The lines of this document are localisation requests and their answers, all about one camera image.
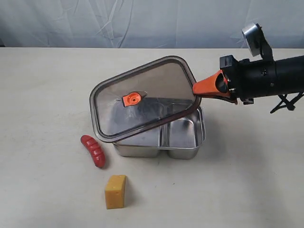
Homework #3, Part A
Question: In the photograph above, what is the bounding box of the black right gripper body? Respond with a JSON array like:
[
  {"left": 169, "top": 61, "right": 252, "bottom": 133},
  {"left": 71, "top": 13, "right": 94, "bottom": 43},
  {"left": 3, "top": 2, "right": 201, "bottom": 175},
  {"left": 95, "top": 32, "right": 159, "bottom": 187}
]
[{"left": 219, "top": 55, "right": 276, "bottom": 105}]

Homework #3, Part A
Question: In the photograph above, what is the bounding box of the dark transparent box lid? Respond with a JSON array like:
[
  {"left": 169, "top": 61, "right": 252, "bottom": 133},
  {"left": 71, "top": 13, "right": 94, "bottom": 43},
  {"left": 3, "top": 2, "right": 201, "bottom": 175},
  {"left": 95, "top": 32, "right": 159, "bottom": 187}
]
[{"left": 89, "top": 56, "right": 201, "bottom": 143}]

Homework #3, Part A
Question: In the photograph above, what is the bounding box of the red toy sausage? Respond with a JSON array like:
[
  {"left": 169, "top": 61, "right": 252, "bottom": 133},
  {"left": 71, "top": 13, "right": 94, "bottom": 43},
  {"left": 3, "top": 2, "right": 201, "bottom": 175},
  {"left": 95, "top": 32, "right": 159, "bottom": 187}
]
[{"left": 80, "top": 135, "right": 106, "bottom": 169}]

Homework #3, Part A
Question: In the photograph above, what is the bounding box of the yellow toy cheese block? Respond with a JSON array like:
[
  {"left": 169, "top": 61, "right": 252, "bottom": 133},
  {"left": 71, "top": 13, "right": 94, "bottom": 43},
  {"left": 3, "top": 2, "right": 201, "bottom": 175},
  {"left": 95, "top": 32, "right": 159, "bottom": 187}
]
[{"left": 104, "top": 175, "right": 127, "bottom": 209}]

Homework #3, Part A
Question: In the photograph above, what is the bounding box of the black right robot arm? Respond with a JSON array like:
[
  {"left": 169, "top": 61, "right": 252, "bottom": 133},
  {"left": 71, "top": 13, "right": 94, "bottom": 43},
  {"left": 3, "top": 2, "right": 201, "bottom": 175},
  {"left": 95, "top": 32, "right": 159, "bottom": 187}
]
[{"left": 192, "top": 55, "right": 304, "bottom": 105}]

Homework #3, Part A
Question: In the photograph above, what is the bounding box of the stainless steel lunch box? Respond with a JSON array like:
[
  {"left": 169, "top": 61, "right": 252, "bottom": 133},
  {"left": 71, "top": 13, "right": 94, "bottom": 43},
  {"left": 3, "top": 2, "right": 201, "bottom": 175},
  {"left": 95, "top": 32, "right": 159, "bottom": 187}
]
[{"left": 114, "top": 107, "right": 205, "bottom": 160}]

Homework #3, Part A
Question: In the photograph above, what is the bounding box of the blue-grey backdrop cloth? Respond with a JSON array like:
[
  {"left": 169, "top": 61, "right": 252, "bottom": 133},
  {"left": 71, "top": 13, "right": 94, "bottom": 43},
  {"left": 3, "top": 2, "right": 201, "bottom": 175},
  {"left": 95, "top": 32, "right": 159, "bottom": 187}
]
[{"left": 0, "top": 0, "right": 304, "bottom": 48}]

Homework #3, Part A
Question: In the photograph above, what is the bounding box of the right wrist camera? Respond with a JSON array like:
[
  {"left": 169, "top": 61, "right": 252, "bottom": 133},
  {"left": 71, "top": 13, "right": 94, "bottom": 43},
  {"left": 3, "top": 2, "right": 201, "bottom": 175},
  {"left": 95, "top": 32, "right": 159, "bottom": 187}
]
[{"left": 242, "top": 23, "right": 274, "bottom": 61}]

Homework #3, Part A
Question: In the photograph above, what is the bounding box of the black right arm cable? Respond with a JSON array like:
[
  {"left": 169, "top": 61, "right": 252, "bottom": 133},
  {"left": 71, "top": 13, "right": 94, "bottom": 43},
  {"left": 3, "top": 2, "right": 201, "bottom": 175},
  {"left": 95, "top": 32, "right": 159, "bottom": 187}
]
[{"left": 270, "top": 92, "right": 304, "bottom": 114}]

